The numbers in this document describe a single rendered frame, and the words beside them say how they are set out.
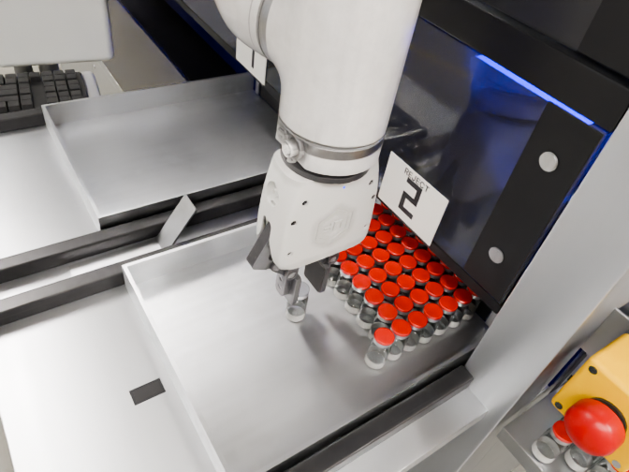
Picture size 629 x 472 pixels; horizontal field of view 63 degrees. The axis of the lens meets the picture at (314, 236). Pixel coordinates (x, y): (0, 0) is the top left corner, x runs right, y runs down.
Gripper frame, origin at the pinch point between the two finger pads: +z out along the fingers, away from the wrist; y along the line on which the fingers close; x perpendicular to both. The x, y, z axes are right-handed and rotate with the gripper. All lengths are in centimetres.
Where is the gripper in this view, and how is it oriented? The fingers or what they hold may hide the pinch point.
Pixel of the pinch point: (302, 275)
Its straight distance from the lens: 52.2
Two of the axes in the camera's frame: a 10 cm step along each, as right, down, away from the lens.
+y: 8.3, -2.9, 4.8
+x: -5.4, -6.4, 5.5
